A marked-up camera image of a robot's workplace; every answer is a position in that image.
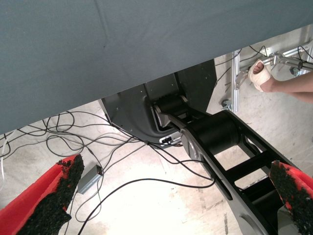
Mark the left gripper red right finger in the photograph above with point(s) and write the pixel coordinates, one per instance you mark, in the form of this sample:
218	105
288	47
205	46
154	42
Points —
298	195

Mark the small caster wheel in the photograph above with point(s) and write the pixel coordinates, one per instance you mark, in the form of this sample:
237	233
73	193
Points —
226	104

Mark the aluminium profile frame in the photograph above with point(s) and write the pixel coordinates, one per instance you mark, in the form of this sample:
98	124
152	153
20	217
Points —
236	98

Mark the grey power adapter box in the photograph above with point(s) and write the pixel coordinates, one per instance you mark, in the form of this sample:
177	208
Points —
89	180

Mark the person foot in beige slipper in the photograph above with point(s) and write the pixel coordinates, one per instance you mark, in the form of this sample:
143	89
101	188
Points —
259	77

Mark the dark grey robot base housing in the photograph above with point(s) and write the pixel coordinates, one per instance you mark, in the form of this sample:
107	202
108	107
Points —
129	112

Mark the black robot torso linkage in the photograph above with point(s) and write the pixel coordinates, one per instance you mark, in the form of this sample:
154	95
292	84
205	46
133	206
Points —
212	132

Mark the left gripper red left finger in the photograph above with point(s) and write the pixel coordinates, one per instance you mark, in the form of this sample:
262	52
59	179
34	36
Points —
29	208

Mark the dark grey table cloth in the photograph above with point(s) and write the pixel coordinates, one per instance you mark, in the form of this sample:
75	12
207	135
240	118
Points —
122	49

